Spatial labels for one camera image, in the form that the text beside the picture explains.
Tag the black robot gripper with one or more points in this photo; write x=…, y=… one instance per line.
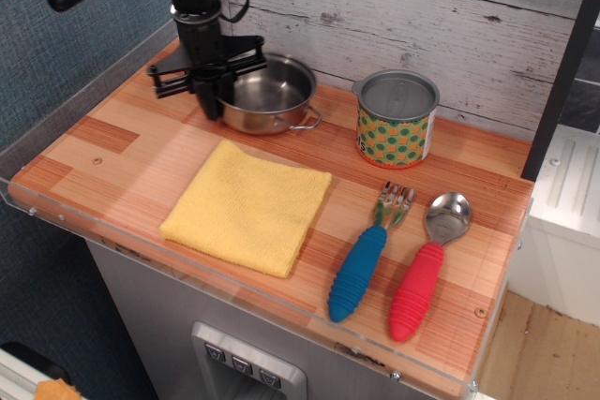
x=206, y=62

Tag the patterned tin can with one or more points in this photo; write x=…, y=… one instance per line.
x=395, y=118

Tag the blue handled fork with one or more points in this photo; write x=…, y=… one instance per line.
x=353, y=278

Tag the grey toy fridge cabinet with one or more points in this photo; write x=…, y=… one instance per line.
x=160, y=295

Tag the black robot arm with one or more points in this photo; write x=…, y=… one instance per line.
x=207, y=8

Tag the red handled spoon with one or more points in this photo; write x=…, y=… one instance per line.
x=448, y=218

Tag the stainless steel pot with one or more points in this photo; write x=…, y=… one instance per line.
x=273, y=99

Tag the clear acrylic guard rail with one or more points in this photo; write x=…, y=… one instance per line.
x=113, y=176

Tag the orange sponge object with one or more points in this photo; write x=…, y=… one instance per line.
x=56, y=389

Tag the yellow dish towel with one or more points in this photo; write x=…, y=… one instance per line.
x=247, y=211

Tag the white toy sink unit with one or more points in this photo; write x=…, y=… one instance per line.
x=556, y=263

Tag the silver dispenser button panel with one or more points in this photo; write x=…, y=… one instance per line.
x=234, y=369

